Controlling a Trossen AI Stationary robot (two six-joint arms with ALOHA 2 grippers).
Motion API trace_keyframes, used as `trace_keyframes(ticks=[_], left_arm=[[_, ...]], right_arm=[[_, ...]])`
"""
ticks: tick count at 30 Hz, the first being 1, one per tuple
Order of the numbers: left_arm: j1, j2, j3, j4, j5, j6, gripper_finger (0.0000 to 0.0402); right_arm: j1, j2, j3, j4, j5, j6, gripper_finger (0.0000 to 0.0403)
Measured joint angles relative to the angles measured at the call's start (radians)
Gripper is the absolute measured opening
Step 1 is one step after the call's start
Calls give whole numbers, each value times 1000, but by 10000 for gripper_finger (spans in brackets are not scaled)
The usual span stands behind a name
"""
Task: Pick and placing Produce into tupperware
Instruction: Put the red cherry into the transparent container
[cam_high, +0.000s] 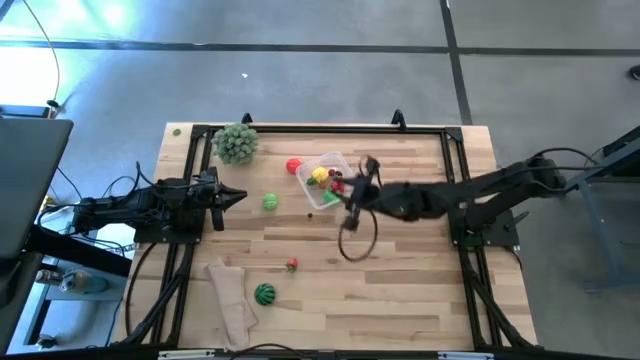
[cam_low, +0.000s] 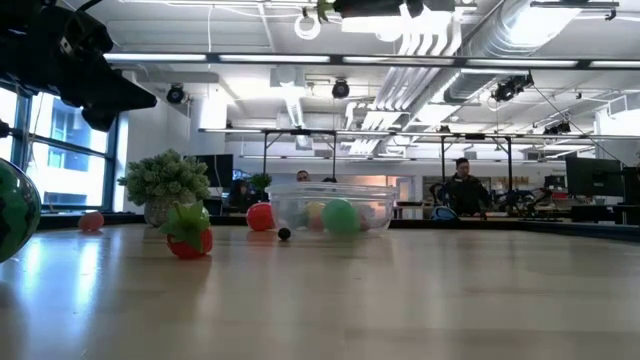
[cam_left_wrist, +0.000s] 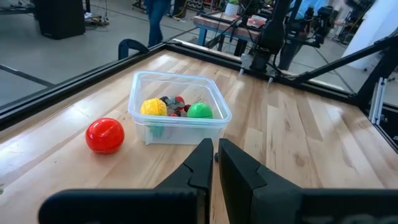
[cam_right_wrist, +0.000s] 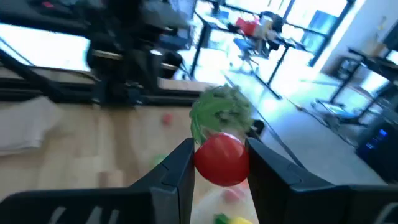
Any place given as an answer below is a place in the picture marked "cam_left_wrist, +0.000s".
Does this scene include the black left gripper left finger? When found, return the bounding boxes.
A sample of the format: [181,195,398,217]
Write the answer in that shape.
[39,138,215,224]

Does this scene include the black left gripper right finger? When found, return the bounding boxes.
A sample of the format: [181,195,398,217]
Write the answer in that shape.
[218,139,398,224]

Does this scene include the clear plastic tupperware container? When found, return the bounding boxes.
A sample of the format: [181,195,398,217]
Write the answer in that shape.
[127,70,233,146]

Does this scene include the green toy pear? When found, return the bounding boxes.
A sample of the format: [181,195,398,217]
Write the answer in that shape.
[186,102,214,119]

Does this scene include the red toy tomato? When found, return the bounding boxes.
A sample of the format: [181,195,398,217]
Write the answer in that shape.
[85,117,125,155]

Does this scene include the red toy cherry tomatoes vine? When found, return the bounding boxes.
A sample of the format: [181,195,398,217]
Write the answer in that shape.
[160,95,192,118]

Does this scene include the yellow toy lemon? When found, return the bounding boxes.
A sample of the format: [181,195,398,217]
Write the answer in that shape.
[140,98,168,116]

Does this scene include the background clear plastic container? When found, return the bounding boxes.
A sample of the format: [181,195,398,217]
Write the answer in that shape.
[247,14,268,29]

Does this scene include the wooden table blue legs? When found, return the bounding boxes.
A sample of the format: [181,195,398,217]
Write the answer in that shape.
[192,11,269,57]

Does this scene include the person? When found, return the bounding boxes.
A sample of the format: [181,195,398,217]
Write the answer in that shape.
[144,0,172,48]
[290,0,346,29]

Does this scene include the green plant white striped pot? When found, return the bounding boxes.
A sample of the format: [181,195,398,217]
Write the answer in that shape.
[223,0,241,18]

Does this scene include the black cabinet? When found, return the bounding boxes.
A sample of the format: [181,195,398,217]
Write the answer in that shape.
[32,0,86,40]

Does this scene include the silver aluminium bracket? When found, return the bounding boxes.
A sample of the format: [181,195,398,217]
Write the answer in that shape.
[368,77,389,126]

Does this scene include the black aluminium table frame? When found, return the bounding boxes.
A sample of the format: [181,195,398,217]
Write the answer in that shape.
[0,30,398,153]

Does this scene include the black curved frame bracket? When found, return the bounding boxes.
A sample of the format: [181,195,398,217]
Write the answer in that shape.
[117,38,150,61]

